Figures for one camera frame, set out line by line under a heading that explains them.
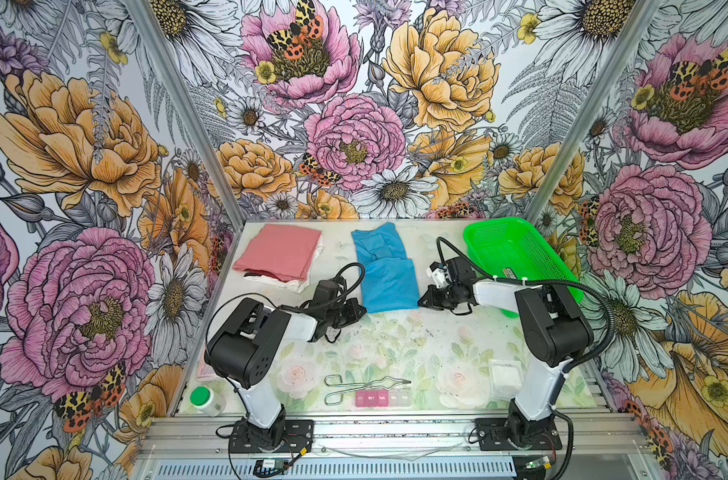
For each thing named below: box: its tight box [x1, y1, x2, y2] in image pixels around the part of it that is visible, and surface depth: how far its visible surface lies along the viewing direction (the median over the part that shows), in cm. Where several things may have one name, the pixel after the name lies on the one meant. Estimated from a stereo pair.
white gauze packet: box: [488, 358, 524, 401], surface depth 85 cm
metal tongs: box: [324, 374, 412, 406], surface depth 84 cm
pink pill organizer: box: [355, 390, 413, 407], surface depth 80 cm
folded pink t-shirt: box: [233, 225, 322, 282], surface depth 108 cm
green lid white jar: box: [189, 386, 227, 417], surface depth 74 cm
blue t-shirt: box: [351, 222, 419, 314], surface depth 104 cm
